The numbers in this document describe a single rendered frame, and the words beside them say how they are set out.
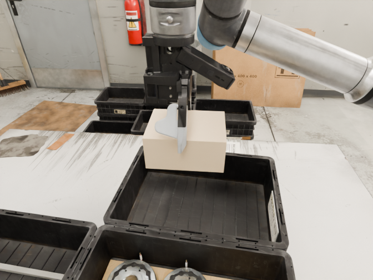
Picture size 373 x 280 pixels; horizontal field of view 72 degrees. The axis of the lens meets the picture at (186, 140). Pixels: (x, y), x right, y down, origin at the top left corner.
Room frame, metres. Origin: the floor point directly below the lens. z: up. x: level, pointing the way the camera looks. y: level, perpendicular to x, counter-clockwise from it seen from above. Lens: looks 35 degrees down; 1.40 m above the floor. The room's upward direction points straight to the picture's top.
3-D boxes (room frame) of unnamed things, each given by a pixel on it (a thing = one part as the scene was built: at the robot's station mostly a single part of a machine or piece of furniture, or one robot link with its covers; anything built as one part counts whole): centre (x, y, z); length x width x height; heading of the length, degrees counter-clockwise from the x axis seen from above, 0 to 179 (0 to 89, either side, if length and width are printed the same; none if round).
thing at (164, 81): (0.46, 0.03, 1.24); 0.09 x 0.08 x 0.12; 85
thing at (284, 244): (0.47, -0.03, 0.92); 0.40 x 0.30 x 0.02; 81
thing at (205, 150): (0.46, 0.00, 1.08); 0.16 x 0.12 x 0.07; 85
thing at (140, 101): (1.97, 0.52, 0.31); 0.40 x 0.30 x 0.34; 85
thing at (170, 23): (0.46, 0.02, 1.32); 0.08 x 0.08 x 0.05
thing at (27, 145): (0.96, 0.76, 0.71); 0.22 x 0.19 x 0.01; 85
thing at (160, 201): (0.47, -0.03, 0.87); 0.40 x 0.30 x 0.11; 81
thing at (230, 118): (1.51, -0.24, 0.37); 0.40 x 0.30 x 0.45; 85
